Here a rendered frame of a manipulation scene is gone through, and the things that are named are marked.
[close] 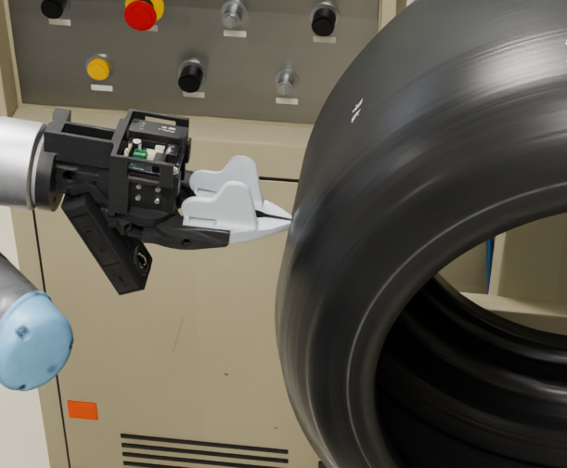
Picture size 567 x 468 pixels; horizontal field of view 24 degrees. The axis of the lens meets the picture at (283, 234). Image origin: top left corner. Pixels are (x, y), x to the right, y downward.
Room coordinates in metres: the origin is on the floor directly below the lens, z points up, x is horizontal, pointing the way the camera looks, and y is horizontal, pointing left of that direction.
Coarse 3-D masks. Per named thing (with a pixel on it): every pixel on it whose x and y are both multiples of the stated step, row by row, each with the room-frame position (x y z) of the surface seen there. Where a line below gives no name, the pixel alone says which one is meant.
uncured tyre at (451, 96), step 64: (448, 0) 0.97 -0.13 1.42; (512, 0) 0.92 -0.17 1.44; (384, 64) 0.94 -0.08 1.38; (448, 64) 0.87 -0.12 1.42; (512, 64) 0.83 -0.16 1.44; (320, 128) 0.97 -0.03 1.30; (384, 128) 0.84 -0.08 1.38; (448, 128) 0.81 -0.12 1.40; (512, 128) 0.79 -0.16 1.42; (320, 192) 0.85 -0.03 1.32; (384, 192) 0.80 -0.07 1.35; (448, 192) 0.78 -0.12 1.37; (512, 192) 0.77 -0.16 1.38; (320, 256) 0.81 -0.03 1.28; (384, 256) 0.78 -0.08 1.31; (448, 256) 0.77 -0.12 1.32; (320, 320) 0.79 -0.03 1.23; (384, 320) 0.77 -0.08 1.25; (448, 320) 1.04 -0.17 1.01; (320, 384) 0.79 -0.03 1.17; (384, 384) 0.97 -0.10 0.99; (448, 384) 1.01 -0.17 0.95; (512, 384) 1.02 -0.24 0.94; (320, 448) 0.81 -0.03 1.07; (384, 448) 0.77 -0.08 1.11; (448, 448) 0.93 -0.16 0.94; (512, 448) 0.95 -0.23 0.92
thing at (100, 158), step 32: (64, 128) 0.93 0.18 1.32; (96, 128) 0.93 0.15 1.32; (128, 128) 0.95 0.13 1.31; (160, 128) 0.94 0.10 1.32; (64, 160) 0.91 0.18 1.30; (96, 160) 0.91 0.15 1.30; (128, 160) 0.89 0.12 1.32; (160, 160) 0.90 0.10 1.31; (64, 192) 0.92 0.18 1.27; (96, 192) 0.91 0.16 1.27; (128, 192) 0.89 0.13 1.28; (160, 192) 0.90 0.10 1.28; (128, 224) 0.90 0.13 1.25
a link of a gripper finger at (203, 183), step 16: (240, 160) 0.93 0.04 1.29; (192, 176) 0.94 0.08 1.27; (208, 176) 0.94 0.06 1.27; (224, 176) 0.93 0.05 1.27; (240, 176) 0.93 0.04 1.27; (256, 176) 0.93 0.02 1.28; (192, 192) 0.94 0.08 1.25; (208, 192) 0.94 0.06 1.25; (256, 192) 0.93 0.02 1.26; (256, 208) 0.92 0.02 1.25; (272, 208) 0.92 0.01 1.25
